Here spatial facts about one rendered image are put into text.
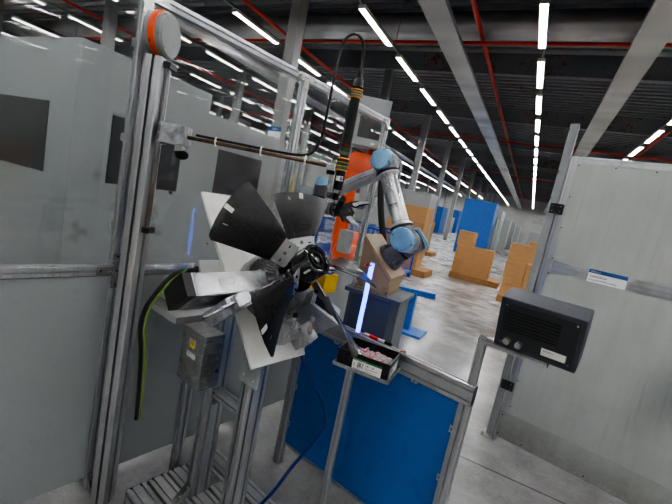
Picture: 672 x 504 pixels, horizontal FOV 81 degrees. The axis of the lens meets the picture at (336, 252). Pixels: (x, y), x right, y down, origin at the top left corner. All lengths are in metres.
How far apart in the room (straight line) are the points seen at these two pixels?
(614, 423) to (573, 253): 1.05
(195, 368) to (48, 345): 0.55
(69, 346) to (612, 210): 2.92
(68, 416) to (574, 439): 2.80
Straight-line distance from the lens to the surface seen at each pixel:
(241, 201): 1.30
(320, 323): 1.56
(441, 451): 1.78
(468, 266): 10.57
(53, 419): 2.01
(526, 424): 3.19
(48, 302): 1.78
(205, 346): 1.59
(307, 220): 1.50
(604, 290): 2.93
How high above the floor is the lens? 1.45
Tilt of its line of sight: 8 degrees down
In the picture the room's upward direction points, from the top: 11 degrees clockwise
